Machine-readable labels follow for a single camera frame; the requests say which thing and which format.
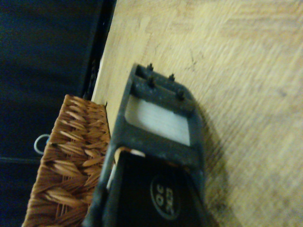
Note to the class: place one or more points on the blue plush toy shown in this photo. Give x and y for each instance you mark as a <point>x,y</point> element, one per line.
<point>36,144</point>

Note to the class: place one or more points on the brown wicker basket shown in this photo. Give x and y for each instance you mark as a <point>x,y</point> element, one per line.
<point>66,165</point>

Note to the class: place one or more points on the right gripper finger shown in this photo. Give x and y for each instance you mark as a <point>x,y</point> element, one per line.
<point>154,144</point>

